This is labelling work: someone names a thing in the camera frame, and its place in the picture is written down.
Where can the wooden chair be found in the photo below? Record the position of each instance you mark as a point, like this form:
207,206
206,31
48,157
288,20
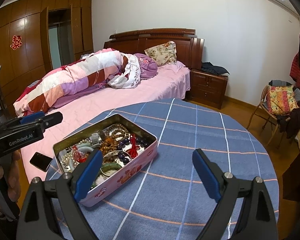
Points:
288,125

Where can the pink patchwork quilt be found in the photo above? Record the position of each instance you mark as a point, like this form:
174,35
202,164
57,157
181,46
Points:
116,69

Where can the wooden nightstand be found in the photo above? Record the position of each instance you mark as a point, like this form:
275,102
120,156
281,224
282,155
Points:
207,88

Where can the colourful patchwork cushion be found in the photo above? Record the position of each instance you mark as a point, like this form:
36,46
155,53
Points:
280,99

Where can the person's left hand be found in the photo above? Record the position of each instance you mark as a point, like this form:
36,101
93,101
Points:
8,208

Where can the silver wristwatch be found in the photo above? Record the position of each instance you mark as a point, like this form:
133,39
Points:
97,138

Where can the dark clothes on nightstand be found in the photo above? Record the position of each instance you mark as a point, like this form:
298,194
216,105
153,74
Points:
208,67

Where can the purple garment on bed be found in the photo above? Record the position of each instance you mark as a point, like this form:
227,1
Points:
148,67

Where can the floral pillow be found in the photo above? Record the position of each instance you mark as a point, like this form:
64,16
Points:
163,54

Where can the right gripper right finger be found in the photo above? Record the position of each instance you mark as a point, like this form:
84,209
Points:
256,219

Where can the green jade bangle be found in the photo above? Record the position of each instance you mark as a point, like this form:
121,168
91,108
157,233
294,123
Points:
109,166

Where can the red knot charm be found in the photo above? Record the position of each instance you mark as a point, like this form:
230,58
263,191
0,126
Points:
130,144

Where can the white jade bangle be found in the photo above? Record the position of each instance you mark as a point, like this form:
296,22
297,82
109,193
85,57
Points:
79,154

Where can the red garment on rack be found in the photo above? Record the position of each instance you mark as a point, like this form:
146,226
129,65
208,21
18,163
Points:
295,71

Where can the bed with pink sheet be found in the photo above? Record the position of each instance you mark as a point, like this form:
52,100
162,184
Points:
166,84

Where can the silver metal bangle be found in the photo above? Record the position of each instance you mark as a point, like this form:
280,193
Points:
119,156

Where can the black smartphone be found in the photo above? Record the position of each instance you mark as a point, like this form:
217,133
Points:
41,161

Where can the dark wooden desk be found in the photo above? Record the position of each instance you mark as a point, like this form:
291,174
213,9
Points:
291,181

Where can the wooden wardrobe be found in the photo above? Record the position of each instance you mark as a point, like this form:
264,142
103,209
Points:
24,48

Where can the pink metal tin box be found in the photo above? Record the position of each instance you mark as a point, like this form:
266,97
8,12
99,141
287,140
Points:
102,185

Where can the blue plaid tablecloth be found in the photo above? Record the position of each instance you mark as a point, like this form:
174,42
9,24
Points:
166,199

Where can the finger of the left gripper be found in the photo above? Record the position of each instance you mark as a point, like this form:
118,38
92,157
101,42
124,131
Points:
22,120
50,120

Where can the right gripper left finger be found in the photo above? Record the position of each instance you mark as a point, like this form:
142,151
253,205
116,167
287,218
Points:
38,219

